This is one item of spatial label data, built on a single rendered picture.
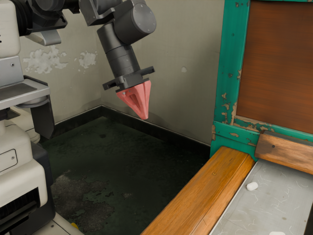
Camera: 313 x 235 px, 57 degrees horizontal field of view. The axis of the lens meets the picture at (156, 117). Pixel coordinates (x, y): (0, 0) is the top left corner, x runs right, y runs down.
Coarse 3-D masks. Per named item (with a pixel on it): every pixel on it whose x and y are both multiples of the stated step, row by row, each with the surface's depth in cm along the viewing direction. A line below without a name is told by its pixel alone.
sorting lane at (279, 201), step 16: (256, 176) 84; (272, 176) 84; (288, 176) 84; (240, 192) 78; (256, 192) 78; (272, 192) 78; (288, 192) 78; (304, 192) 78; (240, 208) 72; (256, 208) 72; (272, 208) 72; (288, 208) 72; (304, 208) 72; (224, 224) 67; (240, 224) 67; (256, 224) 67; (272, 224) 67; (288, 224) 67; (304, 224) 67
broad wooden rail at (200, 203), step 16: (208, 160) 87; (224, 160) 87; (240, 160) 87; (208, 176) 80; (224, 176) 80; (240, 176) 82; (192, 192) 74; (208, 192) 74; (224, 192) 75; (176, 208) 69; (192, 208) 69; (208, 208) 69; (224, 208) 72; (160, 224) 64; (176, 224) 64; (192, 224) 64; (208, 224) 66
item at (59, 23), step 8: (24, 0) 71; (32, 0) 68; (32, 8) 68; (40, 8) 68; (32, 16) 69; (40, 16) 69; (48, 16) 70; (56, 16) 71; (64, 16) 77; (40, 24) 71; (48, 24) 72; (56, 24) 74; (64, 24) 76; (32, 32) 71
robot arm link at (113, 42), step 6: (114, 18) 55; (108, 24) 56; (102, 30) 56; (108, 30) 56; (114, 30) 56; (102, 36) 57; (108, 36) 56; (114, 36) 56; (102, 42) 57; (108, 42) 57; (114, 42) 56; (120, 42) 57; (108, 48) 57; (114, 48) 57
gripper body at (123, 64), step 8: (120, 48) 57; (128, 48) 58; (112, 56) 57; (120, 56) 57; (128, 56) 57; (112, 64) 58; (120, 64) 57; (128, 64) 57; (136, 64) 58; (120, 72) 57; (128, 72) 57; (136, 72) 57; (144, 72) 60; (152, 72) 62; (112, 80) 56; (120, 80) 54; (104, 88) 58
